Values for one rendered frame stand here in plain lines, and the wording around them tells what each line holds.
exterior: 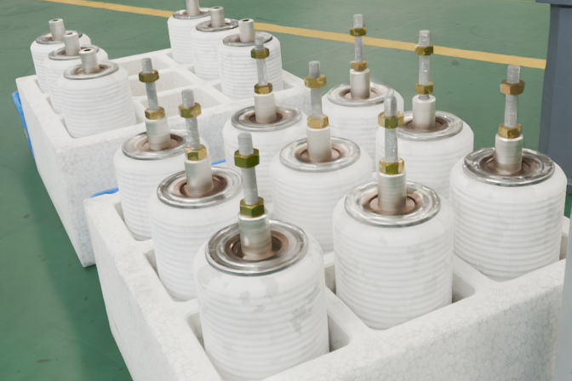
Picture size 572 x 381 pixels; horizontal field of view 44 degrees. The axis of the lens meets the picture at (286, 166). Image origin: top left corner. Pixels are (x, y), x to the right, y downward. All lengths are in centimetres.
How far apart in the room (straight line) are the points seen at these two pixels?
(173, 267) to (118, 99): 42
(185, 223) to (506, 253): 27
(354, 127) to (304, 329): 31
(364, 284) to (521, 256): 14
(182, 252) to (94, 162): 40
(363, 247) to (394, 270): 3
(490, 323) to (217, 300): 21
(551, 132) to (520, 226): 54
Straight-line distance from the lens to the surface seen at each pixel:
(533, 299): 60
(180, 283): 62
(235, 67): 105
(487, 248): 62
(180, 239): 59
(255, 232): 50
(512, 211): 60
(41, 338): 92
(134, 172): 69
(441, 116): 73
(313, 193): 62
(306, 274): 50
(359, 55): 79
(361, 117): 77
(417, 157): 68
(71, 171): 97
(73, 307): 96
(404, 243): 53
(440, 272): 56
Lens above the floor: 52
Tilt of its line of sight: 25 degrees down
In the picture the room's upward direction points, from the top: 5 degrees counter-clockwise
